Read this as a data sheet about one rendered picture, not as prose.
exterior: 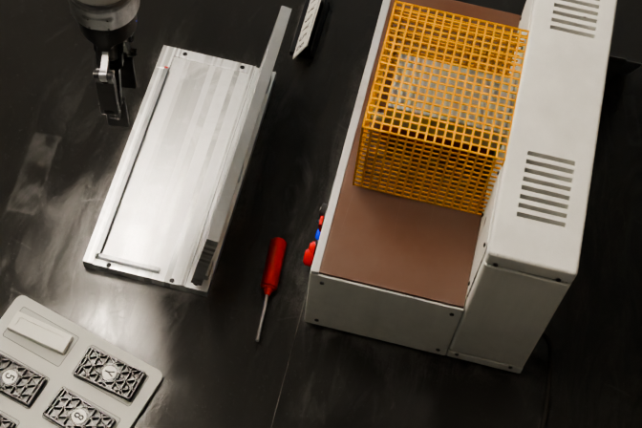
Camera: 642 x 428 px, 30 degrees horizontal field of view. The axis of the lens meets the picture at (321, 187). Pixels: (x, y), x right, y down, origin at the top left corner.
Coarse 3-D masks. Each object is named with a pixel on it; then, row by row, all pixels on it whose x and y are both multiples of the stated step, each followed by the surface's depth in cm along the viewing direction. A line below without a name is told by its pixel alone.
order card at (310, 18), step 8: (312, 0) 219; (320, 0) 215; (312, 8) 217; (312, 16) 214; (304, 24) 217; (312, 24) 212; (304, 32) 215; (304, 40) 212; (296, 48) 215; (304, 48) 211
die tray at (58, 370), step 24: (24, 312) 188; (48, 312) 188; (0, 336) 186; (96, 336) 187; (24, 360) 184; (48, 360) 184; (72, 360) 185; (48, 384) 183; (72, 384) 183; (144, 384) 184; (0, 408) 180; (24, 408) 181; (120, 408) 182
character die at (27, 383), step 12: (0, 360) 183; (12, 360) 183; (0, 372) 183; (12, 372) 182; (24, 372) 182; (0, 384) 182; (12, 384) 181; (24, 384) 182; (36, 384) 181; (12, 396) 180; (24, 396) 181
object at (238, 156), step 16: (288, 16) 194; (272, 32) 192; (272, 48) 191; (272, 64) 190; (256, 80) 202; (256, 96) 186; (256, 112) 185; (240, 128) 200; (240, 144) 182; (240, 160) 181; (224, 192) 178; (224, 208) 176; (224, 224) 175; (208, 240) 174; (208, 256) 179
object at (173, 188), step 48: (144, 96) 207; (192, 96) 208; (240, 96) 208; (144, 144) 203; (192, 144) 204; (144, 192) 199; (192, 192) 199; (240, 192) 202; (96, 240) 194; (144, 240) 194; (192, 240) 195; (192, 288) 191
